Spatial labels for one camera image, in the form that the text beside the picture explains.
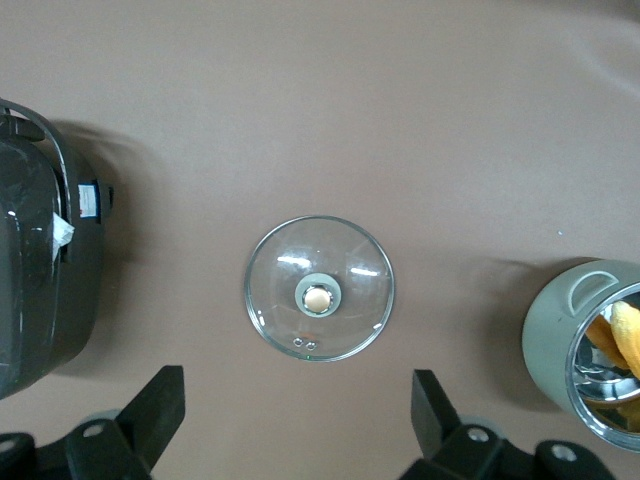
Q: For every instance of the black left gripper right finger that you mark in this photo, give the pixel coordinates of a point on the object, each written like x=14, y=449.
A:
x=450, y=440

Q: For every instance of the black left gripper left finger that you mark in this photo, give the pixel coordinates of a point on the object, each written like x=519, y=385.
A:
x=130, y=435

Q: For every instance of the glass lid with gold knob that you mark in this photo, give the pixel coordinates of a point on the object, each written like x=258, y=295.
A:
x=319, y=295

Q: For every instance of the yellow corn cob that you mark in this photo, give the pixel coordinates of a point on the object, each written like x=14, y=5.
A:
x=622, y=335

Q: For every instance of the black rice cooker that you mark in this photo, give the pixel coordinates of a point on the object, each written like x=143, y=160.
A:
x=35, y=260

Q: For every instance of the brown table mat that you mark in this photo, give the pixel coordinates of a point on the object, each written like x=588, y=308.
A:
x=320, y=100

